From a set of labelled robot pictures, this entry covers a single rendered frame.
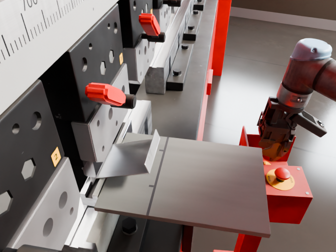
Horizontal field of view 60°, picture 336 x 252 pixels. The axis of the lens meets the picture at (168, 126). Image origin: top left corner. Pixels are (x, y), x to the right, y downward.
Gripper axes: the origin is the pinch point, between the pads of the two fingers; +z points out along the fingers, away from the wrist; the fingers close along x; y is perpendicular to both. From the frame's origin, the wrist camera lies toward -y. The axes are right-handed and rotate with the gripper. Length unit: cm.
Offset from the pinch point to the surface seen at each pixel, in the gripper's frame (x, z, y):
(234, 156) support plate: 24.5, -22.2, 19.3
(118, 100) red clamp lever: 38, -41, 37
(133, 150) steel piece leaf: 26, -22, 38
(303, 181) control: 10.1, -2.1, -4.9
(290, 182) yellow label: 10.8, -1.9, -1.4
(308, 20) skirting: -320, 56, -127
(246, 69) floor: -199, 72, -36
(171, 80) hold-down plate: -17.6, -11.9, 32.7
